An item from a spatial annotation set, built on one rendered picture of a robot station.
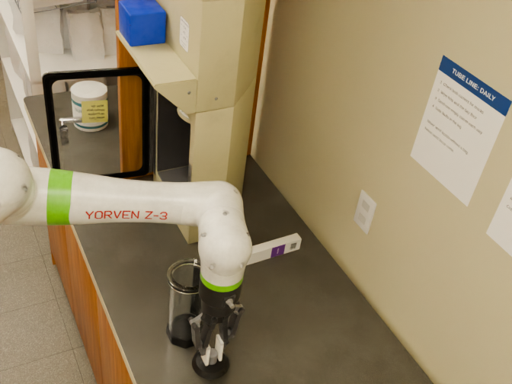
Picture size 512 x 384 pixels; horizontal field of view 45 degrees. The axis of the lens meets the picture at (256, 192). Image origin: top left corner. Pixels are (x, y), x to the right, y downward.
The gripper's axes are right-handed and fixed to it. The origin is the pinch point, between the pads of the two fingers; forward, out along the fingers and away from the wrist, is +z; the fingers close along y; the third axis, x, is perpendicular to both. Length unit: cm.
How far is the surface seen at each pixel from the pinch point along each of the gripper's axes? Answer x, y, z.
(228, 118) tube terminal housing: 46, 22, -33
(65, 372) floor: 80, -23, 106
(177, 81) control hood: 47, 7, -46
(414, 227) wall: 2, 56, -21
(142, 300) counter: 29.2, -7.5, 10.9
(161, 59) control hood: 59, 8, -46
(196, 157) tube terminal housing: 46, 14, -22
